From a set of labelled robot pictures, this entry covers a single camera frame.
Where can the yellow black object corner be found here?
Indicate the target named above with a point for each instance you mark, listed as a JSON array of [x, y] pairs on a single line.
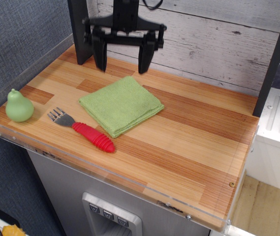
[[12, 230]]

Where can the dark left frame post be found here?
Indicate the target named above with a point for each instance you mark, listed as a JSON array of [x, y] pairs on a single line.
[[78, 11]]

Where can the silver dispenser button panel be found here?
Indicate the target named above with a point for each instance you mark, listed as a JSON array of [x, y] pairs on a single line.
[[109, 215]]

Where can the silver toy fridge cabinet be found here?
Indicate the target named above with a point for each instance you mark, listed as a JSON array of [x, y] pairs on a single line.
[[65, 187]]

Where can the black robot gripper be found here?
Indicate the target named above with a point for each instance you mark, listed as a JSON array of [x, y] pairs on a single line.
[[124, 26]]

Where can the red handled metal fork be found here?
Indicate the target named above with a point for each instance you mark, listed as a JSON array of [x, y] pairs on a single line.
[[94, 136]]

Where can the green plastic pear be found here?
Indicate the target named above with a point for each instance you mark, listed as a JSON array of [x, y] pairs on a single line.
[[18, 107]]

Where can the dark frame post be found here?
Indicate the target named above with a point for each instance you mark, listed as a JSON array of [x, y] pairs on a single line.
[[268, 81], [78, 11]]

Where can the green folded towel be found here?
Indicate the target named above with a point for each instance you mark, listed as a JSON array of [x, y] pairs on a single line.
[[121, 106]]

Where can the dark right frame post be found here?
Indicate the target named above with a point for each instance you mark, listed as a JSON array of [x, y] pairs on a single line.
[[268, 81]]

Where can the white plastic sink unit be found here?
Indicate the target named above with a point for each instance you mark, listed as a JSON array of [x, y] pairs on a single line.
[[263, 161]]

